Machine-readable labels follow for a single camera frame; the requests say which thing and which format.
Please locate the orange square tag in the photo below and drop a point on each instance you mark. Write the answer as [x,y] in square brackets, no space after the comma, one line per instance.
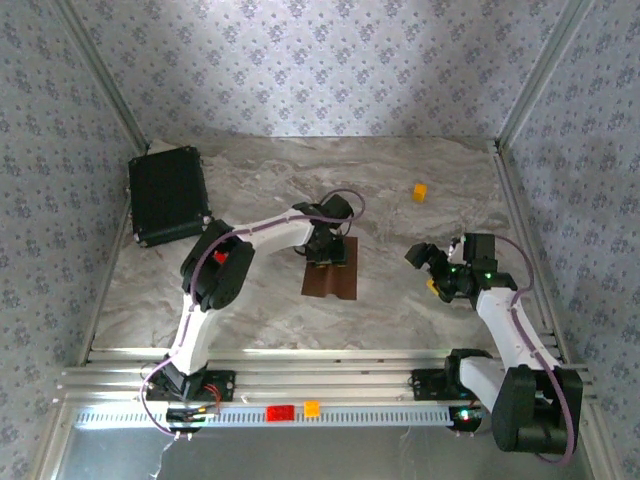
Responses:
[312,409]

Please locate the small yellow cube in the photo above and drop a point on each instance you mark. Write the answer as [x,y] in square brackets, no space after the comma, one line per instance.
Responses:
[420,193]

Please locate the red rectangular tag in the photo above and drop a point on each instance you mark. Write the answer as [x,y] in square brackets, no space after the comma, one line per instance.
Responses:
[280,413]

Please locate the black right controller board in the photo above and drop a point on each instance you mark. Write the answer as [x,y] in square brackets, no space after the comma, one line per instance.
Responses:
[465,416]

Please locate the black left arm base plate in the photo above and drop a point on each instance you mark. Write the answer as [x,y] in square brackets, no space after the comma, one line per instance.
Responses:
[225,385]

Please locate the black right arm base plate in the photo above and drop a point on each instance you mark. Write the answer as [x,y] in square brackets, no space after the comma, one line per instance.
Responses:
[425,382]

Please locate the black left controller board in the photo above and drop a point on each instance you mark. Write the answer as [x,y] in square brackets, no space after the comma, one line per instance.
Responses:
[190,414]

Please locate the black hard case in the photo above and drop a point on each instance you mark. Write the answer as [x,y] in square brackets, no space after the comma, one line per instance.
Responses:
[167,195]

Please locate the black controller board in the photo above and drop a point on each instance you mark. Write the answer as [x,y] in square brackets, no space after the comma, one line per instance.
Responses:
[465,416]
[190,414]

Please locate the aluminium rail frame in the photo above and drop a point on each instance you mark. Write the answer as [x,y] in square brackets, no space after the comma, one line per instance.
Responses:
[325,380]

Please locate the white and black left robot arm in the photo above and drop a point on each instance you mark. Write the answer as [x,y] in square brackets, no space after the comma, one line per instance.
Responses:
[192,340]

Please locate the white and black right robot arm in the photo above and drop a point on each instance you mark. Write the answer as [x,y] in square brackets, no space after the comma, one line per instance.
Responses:
[505,325]

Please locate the brown square paper sheet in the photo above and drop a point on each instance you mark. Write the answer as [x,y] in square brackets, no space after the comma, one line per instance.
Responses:
[345,282]

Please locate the red square sticker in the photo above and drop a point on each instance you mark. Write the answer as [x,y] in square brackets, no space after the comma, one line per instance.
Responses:
[219,256]

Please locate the aluminium side rail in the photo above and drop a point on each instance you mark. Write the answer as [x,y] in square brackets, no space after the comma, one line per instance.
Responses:
[107,280]
[530,250]

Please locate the aluminium corner post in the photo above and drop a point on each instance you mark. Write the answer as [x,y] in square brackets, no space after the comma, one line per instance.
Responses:
[545,75]
[100,75]

